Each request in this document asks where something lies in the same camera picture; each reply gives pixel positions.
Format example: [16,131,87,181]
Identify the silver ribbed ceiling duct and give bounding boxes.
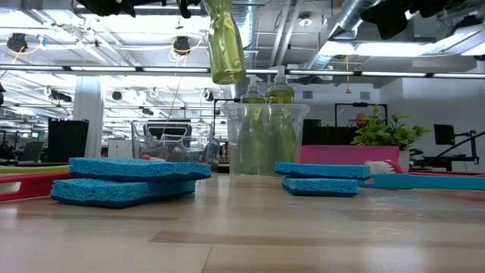
[229,3,261,69]

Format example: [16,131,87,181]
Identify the white plant pot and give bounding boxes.
[397,149,411,171]

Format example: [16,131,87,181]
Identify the clear bin with handle cutouts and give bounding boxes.
[131,120,221,165]

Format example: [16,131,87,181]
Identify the white building column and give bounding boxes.
[72,75,105,158]

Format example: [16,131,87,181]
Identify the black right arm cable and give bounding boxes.
[411,130,485,168]

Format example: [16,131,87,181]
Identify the green leafy plant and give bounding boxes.
[350,105,432,151]

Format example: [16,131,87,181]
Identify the black ceiling fixture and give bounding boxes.
[6,33,28,53]
[173,35,192,56]

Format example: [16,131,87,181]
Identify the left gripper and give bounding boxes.
[75,0,202,19]

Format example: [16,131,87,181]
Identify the silver smooth ceiling duct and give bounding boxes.
[302,0,380,71]

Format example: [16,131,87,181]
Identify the blue cellulose sponge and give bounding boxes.
[51,177,197,209]
[281,176,359,198]
[274,162,372,181]
[68,157,212,182]

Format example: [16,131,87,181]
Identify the pink plastic bin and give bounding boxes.
[299,145,401,168]

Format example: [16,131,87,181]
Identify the tall clear plastic bin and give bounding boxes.
[221,102,311,177]

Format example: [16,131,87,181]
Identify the white cabinet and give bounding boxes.
[107,139,133,159]

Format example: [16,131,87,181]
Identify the yellow-green dish brush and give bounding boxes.
[0,165,71,175]

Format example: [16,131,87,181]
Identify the black partition panel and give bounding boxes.
[47,118,90,163]

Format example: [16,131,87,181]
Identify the black desk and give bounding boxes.
[411,155,480,171]

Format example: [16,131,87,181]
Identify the yellow hanging cord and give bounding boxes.
[344,56,352,95]

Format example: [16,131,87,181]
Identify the black aluminium table frame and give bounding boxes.
[14,162,71,168]

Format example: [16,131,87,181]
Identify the black monitor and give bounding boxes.
[433,124,456,146]

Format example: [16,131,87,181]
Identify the blue dish brush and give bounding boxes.
[358,173,485,191]

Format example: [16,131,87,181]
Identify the red dish brush white bristles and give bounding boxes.
[365,159,485,178]
[0,154,167,202]

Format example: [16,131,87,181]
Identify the black rectangular stand frame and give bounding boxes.
[333,102,389,128]

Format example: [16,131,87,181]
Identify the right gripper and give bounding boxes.
[359,0,452,41]

